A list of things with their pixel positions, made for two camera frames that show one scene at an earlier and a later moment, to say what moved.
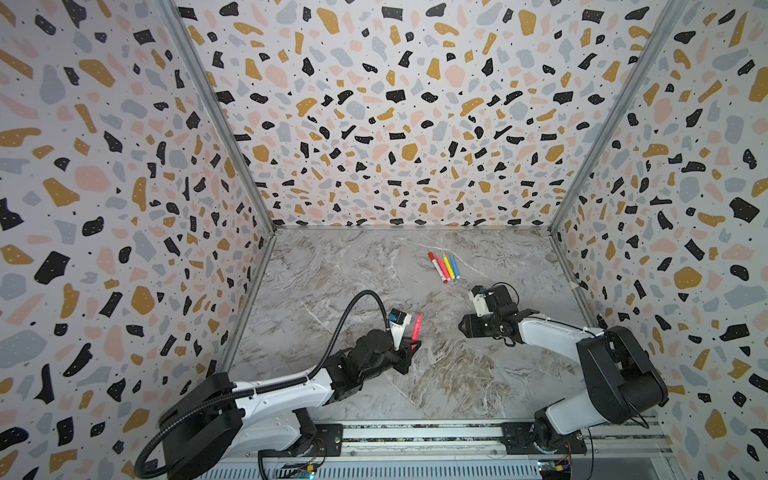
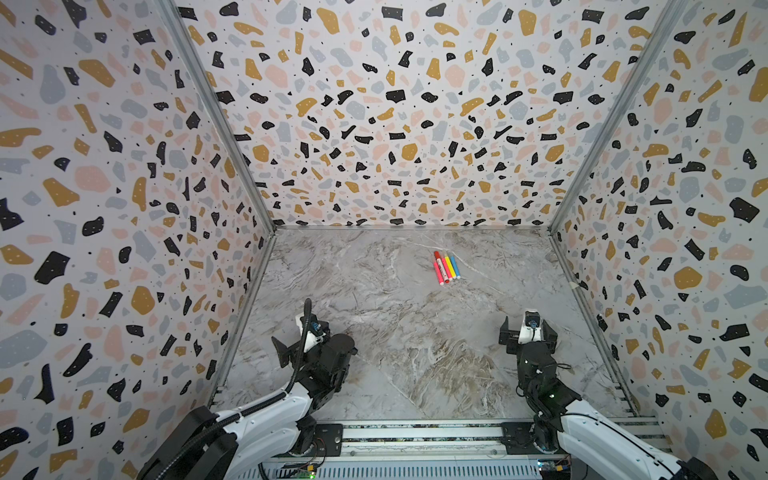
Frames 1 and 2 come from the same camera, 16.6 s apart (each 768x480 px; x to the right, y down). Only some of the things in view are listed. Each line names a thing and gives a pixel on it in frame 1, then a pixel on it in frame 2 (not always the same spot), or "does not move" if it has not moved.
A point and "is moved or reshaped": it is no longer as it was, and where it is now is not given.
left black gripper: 404,355 → 293,354
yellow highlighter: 449,267 does not move
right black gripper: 475,323 → 512,335
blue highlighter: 455,267 does not move
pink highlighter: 415,333 → 439,274
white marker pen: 432,257 is moved or reshaped
